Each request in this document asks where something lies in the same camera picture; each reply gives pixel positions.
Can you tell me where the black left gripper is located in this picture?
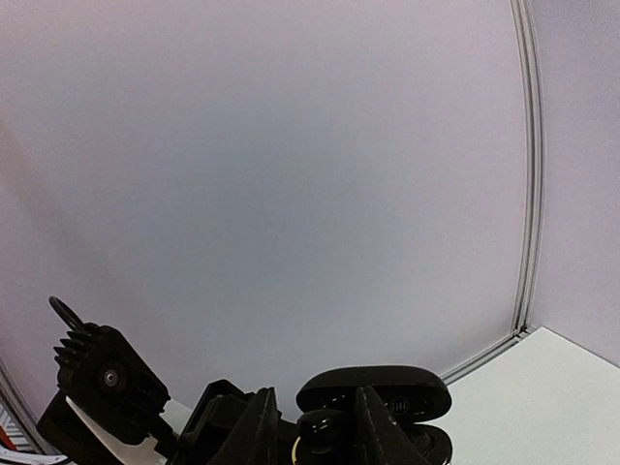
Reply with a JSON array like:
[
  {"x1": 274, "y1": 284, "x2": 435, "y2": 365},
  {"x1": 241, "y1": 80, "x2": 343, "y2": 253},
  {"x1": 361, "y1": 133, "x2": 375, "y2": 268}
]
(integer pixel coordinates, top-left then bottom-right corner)
[{"x1": 169, "y1": 380, "x2": 255, "y2": 465}]

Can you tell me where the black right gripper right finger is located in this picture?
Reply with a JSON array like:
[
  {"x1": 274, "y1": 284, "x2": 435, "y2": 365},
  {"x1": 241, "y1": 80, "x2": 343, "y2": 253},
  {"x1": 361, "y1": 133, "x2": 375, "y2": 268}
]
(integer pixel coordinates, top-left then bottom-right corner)
[{"x1": 356, "y1": 387, "x2": 428, "y2": 465}]

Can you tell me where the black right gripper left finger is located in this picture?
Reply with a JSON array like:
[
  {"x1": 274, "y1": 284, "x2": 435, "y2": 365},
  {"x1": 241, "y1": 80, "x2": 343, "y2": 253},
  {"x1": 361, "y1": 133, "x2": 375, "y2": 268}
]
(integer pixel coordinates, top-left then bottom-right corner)
[{"x1": 212, "y1": 387, "x2": 279, "y2": 465}]

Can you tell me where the small black charging case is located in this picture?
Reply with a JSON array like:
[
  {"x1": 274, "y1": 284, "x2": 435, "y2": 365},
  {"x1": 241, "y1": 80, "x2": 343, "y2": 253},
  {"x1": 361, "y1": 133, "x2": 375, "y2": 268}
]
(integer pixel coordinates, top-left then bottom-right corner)
[{"x1": 291, "y1": 365, "x2": 453, "y2": 464}]

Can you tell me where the black stem earbud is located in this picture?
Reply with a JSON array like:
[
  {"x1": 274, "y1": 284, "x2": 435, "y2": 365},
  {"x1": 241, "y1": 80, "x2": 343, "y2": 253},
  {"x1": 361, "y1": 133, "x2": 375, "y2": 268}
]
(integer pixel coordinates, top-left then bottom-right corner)
[{"x1": 297, "y1": 408, "x2": 356, "y2": 455}]

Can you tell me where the left table edge rail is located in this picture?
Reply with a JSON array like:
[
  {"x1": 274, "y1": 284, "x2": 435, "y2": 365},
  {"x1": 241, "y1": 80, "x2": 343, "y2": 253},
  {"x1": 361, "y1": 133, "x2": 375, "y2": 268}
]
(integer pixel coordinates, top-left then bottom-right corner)
[{"x1": 441, "y1": 325, "x2": 533, "y2": 385}]

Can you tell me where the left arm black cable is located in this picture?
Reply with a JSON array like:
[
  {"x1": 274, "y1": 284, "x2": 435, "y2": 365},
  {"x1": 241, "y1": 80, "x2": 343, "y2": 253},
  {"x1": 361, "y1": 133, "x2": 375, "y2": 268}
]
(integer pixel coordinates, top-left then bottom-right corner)
[{"x1": 47, "y1": 295, "x2": 88, "y2": 330}]

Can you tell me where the left aluminium frame post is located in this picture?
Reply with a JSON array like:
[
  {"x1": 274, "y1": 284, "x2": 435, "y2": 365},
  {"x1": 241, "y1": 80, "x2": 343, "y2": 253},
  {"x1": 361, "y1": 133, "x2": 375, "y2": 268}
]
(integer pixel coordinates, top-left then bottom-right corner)
[{"x1": 511, "y1": 1, "x2": 545, "y2": 338}]

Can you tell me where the front aluminium rail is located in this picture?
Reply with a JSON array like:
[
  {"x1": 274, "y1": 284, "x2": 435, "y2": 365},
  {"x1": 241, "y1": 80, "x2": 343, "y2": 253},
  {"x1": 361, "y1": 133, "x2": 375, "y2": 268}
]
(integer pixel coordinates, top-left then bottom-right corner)
[{"x1": 1, "y1": 361, "x2": 56, "y2": 454}]

